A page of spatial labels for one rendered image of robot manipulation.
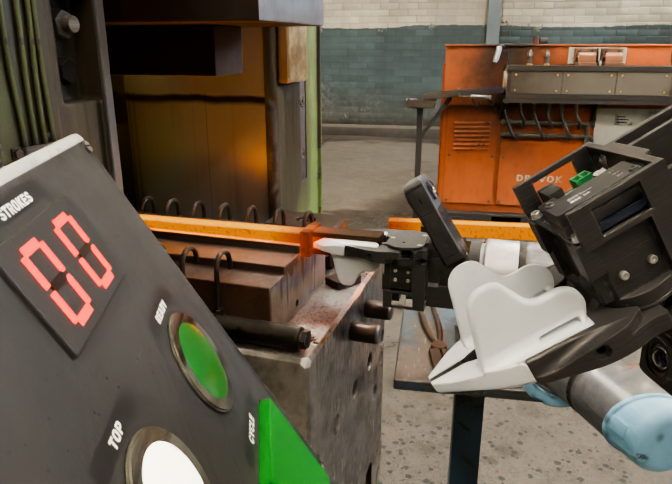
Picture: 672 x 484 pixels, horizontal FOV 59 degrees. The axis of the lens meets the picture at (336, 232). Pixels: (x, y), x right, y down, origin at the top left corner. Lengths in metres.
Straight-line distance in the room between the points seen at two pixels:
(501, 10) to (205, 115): 7.37
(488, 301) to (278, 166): 0.76
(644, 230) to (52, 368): 0.27
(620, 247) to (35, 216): 0.27
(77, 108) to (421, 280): 0.42
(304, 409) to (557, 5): 7.87
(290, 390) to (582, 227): 0.46
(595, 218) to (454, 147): 3.97
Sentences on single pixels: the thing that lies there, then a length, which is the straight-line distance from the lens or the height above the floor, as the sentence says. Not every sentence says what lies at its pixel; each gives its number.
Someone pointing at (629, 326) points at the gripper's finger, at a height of 1.12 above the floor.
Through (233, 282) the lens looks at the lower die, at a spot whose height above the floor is 0.98.
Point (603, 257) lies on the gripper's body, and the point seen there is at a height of 1.15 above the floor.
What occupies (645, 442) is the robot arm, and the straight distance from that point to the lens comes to 0.65.
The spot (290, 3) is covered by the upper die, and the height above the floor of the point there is 1.29.
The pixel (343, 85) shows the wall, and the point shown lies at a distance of 8.43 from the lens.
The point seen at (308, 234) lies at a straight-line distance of 0.76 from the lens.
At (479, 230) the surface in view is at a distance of 1.04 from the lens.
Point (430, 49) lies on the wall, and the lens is 8.28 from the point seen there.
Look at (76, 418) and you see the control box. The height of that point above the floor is 1.13.
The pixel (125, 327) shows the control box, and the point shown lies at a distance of 0.27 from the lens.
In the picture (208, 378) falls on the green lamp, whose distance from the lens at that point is 0.31.
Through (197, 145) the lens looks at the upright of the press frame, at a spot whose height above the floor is 1.08.
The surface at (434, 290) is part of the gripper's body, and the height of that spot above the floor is 0.96.
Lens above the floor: 1.25
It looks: 18 degrees down
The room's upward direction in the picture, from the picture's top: straight up
